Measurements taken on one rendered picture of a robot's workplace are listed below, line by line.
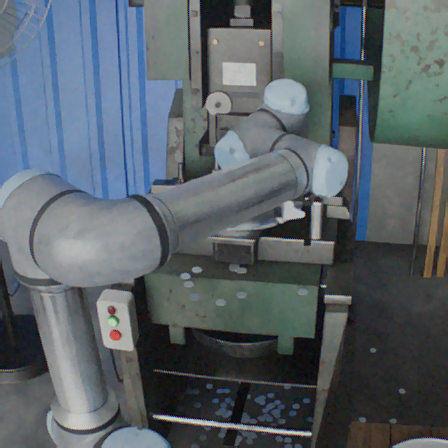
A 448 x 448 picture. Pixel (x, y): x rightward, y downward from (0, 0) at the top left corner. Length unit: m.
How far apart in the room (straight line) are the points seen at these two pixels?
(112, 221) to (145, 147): 2.12
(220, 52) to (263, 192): 0.58
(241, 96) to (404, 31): 0.50
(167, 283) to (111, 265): 0.73
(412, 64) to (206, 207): 0.45
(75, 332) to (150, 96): 1.95
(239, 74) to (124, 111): 1.48
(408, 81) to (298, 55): 0.32
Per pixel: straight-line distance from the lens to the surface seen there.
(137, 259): 0.75
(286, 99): 1.08
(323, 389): 1.52
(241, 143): 1.03
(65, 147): 3.01
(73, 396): 1.00
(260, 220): 1.37
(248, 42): 1.38
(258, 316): 1.47
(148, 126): 2.82
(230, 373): 1.68
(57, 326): 0.91
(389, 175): 2.80
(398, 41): 1.05
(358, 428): 1.49
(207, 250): 1.51
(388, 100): 1.13
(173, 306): 1.50
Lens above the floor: 1.41
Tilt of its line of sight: 28 degrees down
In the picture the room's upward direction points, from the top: 1 degrees counter-clockwise
